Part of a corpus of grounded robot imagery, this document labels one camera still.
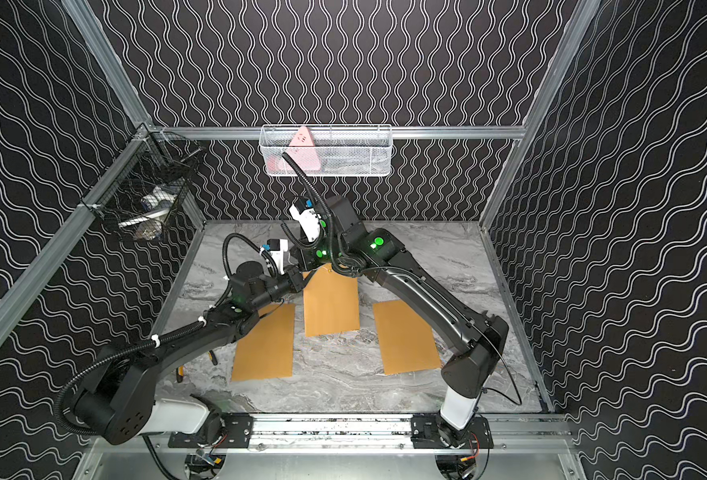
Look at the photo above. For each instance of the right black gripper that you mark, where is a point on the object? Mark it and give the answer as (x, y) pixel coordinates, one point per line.
(304, 253)

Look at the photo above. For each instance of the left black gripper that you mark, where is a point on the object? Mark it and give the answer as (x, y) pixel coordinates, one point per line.
(297, 279)

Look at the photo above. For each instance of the brown file bag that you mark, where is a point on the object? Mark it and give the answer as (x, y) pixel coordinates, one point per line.
(406, 341)
(331, 304)
(267, 352)

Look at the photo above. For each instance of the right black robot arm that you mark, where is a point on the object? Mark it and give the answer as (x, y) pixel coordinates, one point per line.
(476, 339)

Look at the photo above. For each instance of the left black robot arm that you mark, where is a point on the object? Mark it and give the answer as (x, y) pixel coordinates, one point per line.
(116, 399)

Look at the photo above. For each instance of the pink triangular sheet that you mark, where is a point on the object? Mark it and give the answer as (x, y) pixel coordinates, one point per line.
(303, 150)

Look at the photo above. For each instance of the silver object in black basket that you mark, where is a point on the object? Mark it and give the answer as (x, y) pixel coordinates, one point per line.
(149, 223)

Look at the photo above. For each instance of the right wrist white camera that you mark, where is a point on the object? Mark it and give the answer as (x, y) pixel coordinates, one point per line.
(305, 221)

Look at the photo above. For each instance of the white wire mesh basket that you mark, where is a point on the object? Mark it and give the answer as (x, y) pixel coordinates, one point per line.
(345, 150)

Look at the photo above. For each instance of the yellow handled pliers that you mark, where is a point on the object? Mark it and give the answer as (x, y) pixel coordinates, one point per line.
(206, 364)

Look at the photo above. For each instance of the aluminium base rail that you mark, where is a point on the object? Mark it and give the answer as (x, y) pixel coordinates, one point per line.
(358, 433)

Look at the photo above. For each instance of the black wire mesh basket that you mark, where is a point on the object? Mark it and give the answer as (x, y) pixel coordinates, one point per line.
(170, 161)

